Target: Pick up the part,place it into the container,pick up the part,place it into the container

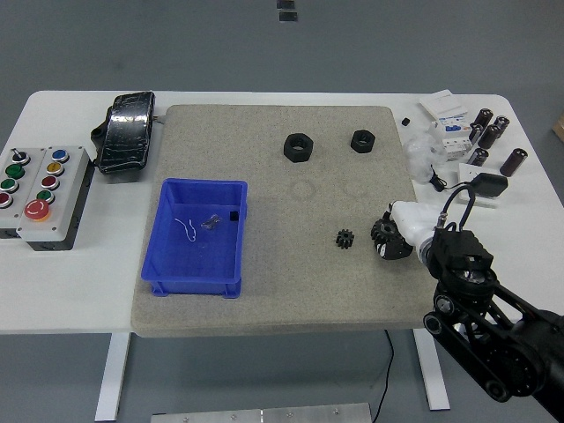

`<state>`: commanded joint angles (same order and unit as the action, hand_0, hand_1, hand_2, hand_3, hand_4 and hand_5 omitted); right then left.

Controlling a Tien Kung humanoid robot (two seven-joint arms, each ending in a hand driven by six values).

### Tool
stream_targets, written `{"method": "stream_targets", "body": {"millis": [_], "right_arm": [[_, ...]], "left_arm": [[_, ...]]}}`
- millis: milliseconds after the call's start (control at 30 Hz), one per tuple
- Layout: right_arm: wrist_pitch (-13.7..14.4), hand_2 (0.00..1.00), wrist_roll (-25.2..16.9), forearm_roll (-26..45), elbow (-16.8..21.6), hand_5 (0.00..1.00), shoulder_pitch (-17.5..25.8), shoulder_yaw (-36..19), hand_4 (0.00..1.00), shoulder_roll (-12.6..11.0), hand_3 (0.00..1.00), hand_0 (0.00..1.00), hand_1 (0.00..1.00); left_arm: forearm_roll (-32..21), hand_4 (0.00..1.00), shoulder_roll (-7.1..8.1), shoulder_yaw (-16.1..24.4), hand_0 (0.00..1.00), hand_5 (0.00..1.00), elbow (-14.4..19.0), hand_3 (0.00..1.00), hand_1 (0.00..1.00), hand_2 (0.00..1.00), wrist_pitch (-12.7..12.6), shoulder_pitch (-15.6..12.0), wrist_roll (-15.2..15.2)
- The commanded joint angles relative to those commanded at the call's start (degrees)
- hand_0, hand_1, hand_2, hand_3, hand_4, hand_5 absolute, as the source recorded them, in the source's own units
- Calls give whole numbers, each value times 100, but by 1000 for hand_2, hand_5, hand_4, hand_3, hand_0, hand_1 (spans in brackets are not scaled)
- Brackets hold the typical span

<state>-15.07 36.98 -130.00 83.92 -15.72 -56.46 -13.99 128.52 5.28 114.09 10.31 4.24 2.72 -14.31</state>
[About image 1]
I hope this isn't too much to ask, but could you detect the black hanging cable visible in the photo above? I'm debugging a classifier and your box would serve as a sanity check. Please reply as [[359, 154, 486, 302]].
[[374, 329, 395, 423]]

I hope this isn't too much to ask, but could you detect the smaller black hex nut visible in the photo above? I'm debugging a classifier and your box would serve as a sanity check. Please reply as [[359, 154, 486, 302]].
[[350, 129, 377, 154]]

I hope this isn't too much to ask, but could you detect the black adapter cord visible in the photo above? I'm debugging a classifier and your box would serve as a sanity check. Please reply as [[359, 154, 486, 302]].
[[428, 165, 473, 193]]

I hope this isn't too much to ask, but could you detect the black tape-wrapped device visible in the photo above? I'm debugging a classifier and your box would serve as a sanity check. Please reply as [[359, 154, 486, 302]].
[[90, 91, 158, 176]]

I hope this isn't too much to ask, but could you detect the white string piece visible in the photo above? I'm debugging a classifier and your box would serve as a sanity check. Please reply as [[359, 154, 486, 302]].
[[174, 217, 198, 243]]

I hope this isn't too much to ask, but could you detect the grey-brown felt mat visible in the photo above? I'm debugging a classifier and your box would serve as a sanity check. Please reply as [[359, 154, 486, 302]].
[[130, 104, 440, 339]]

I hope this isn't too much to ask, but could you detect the clear crumpled plastic bag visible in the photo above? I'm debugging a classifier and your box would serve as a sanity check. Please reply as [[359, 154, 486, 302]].
[[404, 134, 448, 184]]

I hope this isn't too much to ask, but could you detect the blue plastic bin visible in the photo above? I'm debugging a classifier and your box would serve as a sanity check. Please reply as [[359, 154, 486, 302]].
[[139, 177, 249, 299]]

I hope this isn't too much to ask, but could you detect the white blue circuit breaker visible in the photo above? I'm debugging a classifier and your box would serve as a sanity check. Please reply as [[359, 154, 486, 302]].
[[429, 115, 475, 164]]

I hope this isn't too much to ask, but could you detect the small black spur gear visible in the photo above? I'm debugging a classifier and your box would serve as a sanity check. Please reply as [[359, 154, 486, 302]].
[[334, 228, 360, 252]]

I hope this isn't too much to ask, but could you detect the white table leg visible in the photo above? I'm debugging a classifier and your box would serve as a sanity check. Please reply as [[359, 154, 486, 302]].
[[94, 333, 131, 422], [413, 328, 451, 411]]

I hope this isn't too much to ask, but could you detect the grey control box emergency stop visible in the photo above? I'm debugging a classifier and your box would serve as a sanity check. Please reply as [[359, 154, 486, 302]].
[[16, 145, 93, 253]]

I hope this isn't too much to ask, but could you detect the black power adapter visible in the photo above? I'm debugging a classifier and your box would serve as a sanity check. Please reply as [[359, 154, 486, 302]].
[[470, 173, 509, 200]]

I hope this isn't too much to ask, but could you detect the large black hex nut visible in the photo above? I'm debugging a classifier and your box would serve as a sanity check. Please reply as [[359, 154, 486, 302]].
[[283, 132, 316, 163]]

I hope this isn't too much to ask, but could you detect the white square plate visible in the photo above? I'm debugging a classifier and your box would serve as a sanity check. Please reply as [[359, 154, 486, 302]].
[[456, 162, 503, 209]]

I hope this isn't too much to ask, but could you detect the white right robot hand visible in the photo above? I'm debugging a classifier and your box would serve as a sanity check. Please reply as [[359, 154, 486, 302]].
[[374, 200, 443, 262]]

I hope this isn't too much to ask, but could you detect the white flat carton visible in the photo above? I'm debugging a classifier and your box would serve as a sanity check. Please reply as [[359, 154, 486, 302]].
[[418, 90, 470, 122]]

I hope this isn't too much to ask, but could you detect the grey control box with selector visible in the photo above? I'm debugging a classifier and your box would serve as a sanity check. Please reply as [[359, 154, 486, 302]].
[[0, 147, 48, 241]]

